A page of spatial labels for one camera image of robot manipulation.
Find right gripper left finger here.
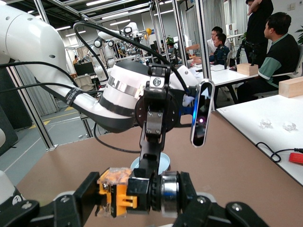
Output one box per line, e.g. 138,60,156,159
0,171,100,227

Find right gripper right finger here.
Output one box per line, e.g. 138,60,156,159
172,170,270,227

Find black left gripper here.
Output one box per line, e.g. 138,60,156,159
132,63,180,180

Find orange push-button switch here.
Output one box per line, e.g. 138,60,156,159
95,166,181,218

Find light blue round plate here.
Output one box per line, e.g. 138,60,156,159
130,152,171,177

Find beige office chair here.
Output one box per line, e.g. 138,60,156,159
74,75,95,92

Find white office desk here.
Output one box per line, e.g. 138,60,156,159
189,63,261,88

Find black computer monitor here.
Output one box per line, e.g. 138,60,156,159
73,61,96,76

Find seated people in background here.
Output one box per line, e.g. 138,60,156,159
186,26,224,61

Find white side table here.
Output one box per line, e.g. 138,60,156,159
215,94,303,186

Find man in dark blue shirt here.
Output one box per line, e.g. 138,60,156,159
193,33,232,66

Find light wooden block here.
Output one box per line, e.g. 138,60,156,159
278,76,303,98
236,62,258,76

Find small white plastic piece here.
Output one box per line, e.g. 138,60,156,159
259,119,273,130
282,121,298,132

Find red flat object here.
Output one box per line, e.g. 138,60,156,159
288,152,303,165

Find grey curtain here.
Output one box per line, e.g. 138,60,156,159
15,65,59,116

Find black partition panel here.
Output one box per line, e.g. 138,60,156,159
0,68,33,130

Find standing person in black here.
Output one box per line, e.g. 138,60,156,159
245,0,275,69

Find man in green-black shirt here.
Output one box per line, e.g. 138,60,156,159
236,11,301,103

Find green plant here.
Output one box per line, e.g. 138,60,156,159
295,26,303,45

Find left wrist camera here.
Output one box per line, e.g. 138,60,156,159
190,79,215,148

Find aluminium frame post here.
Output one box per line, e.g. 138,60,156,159
196,0,215,112
4,66,59,152

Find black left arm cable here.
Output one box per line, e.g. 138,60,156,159
72,20,190,94

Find black cable with plug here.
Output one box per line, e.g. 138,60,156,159
256,141,303,163

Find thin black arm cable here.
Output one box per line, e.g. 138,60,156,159
0,61,105,95

